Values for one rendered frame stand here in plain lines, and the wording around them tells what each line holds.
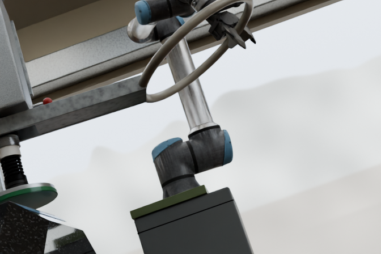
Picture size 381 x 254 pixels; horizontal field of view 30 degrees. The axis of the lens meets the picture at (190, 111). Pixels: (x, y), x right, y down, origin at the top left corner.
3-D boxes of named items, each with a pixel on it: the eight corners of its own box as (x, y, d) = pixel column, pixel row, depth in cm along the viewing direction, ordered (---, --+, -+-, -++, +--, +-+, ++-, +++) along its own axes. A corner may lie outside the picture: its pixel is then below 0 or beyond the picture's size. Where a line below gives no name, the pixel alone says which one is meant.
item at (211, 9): (139, 67, 202) (132, 59, 202) (142, 122, 248) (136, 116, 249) (265, -29, 214) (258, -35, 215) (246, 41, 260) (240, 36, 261)
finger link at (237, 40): (240, 57, 247) (226, 37, 251) (248, 46, 243) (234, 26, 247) (233, 58, 245) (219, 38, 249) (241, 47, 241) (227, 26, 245)
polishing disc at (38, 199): (38, 186, 200) (34, 174, 201) (-31, 213, 203) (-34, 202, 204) (69, 196, 220) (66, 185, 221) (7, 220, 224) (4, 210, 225)
